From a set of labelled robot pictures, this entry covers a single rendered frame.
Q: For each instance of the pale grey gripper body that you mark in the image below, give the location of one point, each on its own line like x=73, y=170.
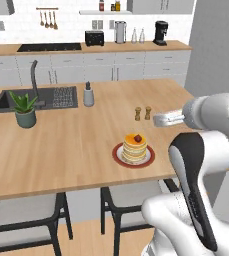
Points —
x=167, y=119

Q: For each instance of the green plant in grey pot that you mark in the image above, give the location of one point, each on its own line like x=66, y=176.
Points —
x=25, y=115

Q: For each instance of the grey soap dispenser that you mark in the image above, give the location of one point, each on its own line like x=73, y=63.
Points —
x=88, y=96

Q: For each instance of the dark grey tap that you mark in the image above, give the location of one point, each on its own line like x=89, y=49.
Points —
x=34, y=80

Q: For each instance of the white wall shelf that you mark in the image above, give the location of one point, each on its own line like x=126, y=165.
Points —
x=105, y=12

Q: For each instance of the grey double wall socket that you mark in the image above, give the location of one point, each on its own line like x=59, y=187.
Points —
x=97, y=24

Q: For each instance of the wooden tool rail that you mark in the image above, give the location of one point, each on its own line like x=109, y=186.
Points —
x=47, y=8

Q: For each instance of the black framed stool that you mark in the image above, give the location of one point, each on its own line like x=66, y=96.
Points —
x=126, y=200
x=22, y=213

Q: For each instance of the small wooden shaker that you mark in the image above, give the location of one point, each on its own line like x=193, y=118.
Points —
x=137, y=114
x=147, y=113

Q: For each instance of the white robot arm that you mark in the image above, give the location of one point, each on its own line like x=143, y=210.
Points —
x=216, y=150

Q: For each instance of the black sink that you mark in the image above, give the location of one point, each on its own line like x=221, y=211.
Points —
x=56, y=98

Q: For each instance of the red strawberry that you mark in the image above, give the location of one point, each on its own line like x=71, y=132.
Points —
x=138, y=138

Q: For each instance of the red bottle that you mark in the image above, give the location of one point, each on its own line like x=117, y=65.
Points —
x=101, y=6

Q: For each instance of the hanging wooden spoon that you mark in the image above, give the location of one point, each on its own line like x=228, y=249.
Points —
x=51, y=24
x=55, y=26
x=46, y=24
x=42, y=22

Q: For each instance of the pancake stack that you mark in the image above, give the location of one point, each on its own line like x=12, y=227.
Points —
x=133, y=151

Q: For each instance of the black toaster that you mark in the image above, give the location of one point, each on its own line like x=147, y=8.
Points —
x=94, y=38

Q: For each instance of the black hob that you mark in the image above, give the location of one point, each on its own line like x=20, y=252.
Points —
x=49, y=47

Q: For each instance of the yellow jar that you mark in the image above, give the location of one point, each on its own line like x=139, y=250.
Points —
x=117, y=6

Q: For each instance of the red rimmed white plate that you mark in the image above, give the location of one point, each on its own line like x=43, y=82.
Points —
x=117, y=156

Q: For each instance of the black coffee machine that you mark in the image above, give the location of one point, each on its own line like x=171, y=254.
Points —
x=160, y=33

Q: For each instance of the small dark jar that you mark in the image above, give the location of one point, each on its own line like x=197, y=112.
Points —
x=113, y=7

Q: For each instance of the grey fridge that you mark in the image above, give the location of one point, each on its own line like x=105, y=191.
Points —
x=216, y=46

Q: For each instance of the grey base cupboard run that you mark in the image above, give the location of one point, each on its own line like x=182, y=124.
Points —
x=99, y=68

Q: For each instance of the clear glass bottle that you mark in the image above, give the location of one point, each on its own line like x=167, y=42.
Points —
x=134, y=37
x=142, y=37

